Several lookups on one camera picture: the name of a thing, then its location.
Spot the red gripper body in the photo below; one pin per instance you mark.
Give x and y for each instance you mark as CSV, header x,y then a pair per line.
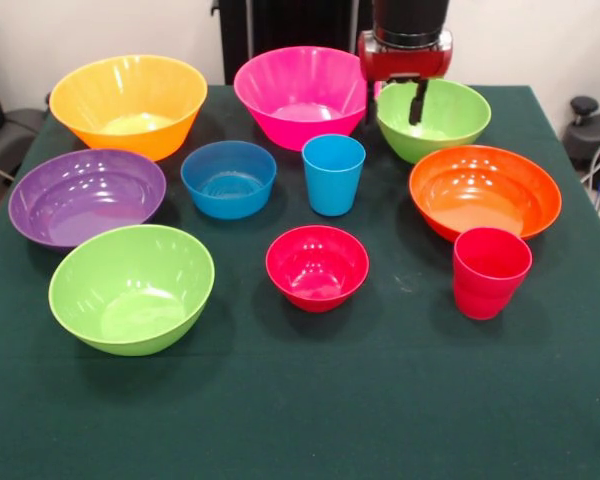
x,y
405,62

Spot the large pink plastic bowl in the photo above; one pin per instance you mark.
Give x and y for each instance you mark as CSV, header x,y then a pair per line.
x,y
290,85

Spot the shallow orange plastic bowl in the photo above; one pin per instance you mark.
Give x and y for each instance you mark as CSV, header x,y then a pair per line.
x,y
485,195

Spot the shallow purple plastic bowl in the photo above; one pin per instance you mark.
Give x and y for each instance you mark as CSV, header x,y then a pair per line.
x,y
85,195

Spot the red plastic cup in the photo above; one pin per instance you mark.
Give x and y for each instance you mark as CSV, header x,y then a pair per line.
x,y
485,290

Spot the large yellow-orange plastic bowl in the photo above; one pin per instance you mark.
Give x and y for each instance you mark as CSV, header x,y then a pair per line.
x,y
130,85

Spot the light green plastic bowl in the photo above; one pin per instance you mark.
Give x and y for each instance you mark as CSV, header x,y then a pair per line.
x,y
130,285
455,115

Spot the dark green table cloth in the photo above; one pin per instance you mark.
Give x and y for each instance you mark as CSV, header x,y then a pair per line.
x,y
300,400

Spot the small red plastic bowl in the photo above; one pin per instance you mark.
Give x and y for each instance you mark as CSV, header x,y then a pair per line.
x,y
317,270

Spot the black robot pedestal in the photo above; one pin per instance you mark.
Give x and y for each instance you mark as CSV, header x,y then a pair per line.
x,y
280,25

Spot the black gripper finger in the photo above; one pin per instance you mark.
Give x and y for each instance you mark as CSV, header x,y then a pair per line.
x,y
417,105
400,79

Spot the black floor stand base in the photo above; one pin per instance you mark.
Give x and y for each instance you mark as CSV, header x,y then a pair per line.
x,y
590,135

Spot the small blue plastic bowl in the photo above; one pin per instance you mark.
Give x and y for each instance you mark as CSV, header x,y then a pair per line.
x,y
228,200

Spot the blue plastic cup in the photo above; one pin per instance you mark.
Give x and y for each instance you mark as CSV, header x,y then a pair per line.
x,y
332,185

